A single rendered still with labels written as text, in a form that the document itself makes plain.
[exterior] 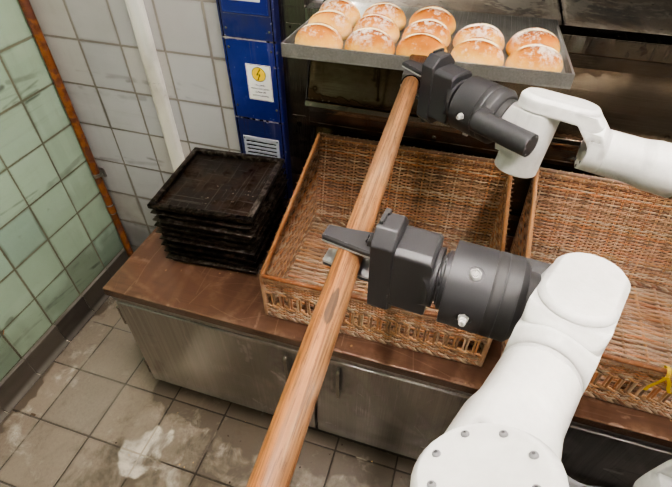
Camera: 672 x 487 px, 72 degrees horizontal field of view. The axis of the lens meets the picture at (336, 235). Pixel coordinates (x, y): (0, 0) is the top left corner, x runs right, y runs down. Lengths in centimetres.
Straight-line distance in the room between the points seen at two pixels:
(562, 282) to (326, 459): 132
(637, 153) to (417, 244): 39
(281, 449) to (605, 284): 30
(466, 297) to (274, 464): 22
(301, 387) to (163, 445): 140
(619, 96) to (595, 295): 91
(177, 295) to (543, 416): 110
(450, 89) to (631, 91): 61
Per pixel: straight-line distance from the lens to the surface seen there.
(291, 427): 39
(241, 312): 126
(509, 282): 46
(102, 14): 164
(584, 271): 47
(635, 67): 128
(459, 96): 78
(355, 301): 108
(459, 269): 46
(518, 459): 28
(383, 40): 97
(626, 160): 76
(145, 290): 138
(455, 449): 29
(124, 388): 193
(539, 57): 96
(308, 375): 41
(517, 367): 39
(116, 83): 173
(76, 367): 206
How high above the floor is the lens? 156
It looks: 43 degrees down
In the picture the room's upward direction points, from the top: straight up
